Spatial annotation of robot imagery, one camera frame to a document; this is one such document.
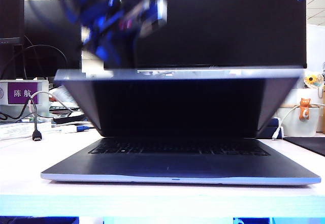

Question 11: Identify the purple name plate holder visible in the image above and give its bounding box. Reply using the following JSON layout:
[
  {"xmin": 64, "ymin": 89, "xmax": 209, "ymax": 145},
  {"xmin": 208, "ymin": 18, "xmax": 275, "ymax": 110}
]
[{"xmin": 0, "ymin": 80, "xmax": 50, "ymax": 118}]

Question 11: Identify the gray cable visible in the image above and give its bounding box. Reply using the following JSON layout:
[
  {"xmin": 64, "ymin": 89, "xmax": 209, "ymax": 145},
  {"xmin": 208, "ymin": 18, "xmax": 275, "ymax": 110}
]
[{"xmin": 27, "ymin": 90, "xmax": 77, "ymax": 114}]

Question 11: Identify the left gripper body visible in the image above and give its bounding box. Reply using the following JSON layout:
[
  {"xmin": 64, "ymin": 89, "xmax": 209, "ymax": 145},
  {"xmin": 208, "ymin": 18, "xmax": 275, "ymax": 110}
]
[{"xmin": 108, "ymin": 0, "xmax": 169, "ymax": 40}]

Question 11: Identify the white plastic container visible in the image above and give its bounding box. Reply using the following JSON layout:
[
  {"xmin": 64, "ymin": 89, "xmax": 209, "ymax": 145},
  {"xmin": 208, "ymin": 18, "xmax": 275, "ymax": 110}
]
[{"xmin": 276, "ymin": 87, "xmax": 321, "ymax": 138}]

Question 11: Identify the white USB cable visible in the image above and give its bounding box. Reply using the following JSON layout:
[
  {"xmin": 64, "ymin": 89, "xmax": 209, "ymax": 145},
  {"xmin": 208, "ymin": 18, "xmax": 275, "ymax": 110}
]
[{"xmin": 272, "ymin": 103, "xmax": 321, "ymax": 141}]

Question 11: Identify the gray laptop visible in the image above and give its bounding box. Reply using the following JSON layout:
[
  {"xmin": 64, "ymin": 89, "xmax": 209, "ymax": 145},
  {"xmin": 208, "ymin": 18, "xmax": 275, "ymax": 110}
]
[{"xmin": 40, "ymin": 68, "xmax": 322, "ymax": 186}]

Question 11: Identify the black monitor with silver stand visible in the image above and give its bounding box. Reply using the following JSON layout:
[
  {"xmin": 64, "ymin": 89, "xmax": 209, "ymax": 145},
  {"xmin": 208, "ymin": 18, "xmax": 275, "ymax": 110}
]
[{"xmin": 103, "ymin": 0, "xmax": 308, "ymax": 77}]

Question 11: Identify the yellow sunflower decoration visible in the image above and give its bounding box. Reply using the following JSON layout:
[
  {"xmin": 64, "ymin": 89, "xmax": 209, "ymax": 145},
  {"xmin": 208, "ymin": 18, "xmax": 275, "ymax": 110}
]
[{"xmin": 304, "ymin": 73, "xmax": 325, "ymax": 89}]

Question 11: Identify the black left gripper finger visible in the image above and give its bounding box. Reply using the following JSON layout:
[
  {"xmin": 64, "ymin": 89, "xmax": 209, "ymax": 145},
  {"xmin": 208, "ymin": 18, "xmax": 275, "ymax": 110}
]
[
  {"xmin": 81, "ymin": 25, "xmax": 106, "ymax": 65},
  {"xmin": 101, "ymin": 37, "xmax": 123, "ymax": 69}
]

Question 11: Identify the orange cat clip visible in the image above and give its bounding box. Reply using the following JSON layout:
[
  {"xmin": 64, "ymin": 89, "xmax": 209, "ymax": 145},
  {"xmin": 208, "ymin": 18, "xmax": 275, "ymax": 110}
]
[{"xmin": 298, "ymin": 97, "xmax": 312, "ymax": 120}]

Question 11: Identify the white adapter with white cable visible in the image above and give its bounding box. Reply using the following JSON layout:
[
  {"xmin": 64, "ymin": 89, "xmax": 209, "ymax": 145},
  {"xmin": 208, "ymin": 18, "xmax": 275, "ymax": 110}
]
[{"xmin": 52, "ymin": 124, "xmax": 80, "ymax": 134}]

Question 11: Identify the green cover book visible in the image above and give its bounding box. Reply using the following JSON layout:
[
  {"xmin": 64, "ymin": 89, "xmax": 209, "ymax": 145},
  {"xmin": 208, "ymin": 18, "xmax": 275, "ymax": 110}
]
[{"xmin": 49, "ymin": 105, "xmax": 83, "ymax": 116}]

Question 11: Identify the black HDMI cable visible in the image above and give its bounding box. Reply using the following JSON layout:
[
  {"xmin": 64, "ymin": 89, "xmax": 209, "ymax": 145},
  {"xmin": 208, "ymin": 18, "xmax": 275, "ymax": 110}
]
[{"xmin": 0, "ymin": 99, "xmax": 44, "ymax": 142}]

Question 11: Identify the black mouse pad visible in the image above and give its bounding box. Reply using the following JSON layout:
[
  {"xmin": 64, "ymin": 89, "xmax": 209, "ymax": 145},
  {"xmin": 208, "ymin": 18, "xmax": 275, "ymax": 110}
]
[{"xmin": 282, "ymin": 136, "xmax": 325, "ymax": 164}]

